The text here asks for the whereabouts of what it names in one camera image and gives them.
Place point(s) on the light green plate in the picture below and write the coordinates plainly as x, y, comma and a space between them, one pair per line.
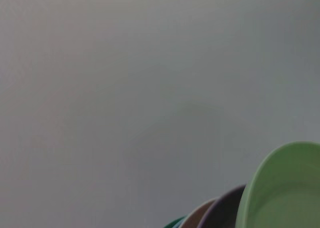
287, 188

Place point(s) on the beige plate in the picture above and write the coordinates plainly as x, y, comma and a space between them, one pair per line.
197, 218

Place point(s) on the dark green plate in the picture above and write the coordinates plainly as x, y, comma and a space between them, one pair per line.
172, 224

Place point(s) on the light blue plate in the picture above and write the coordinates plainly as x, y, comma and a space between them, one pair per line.
180, 225

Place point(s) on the lilac plate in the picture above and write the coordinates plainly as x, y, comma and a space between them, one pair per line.
222, 210

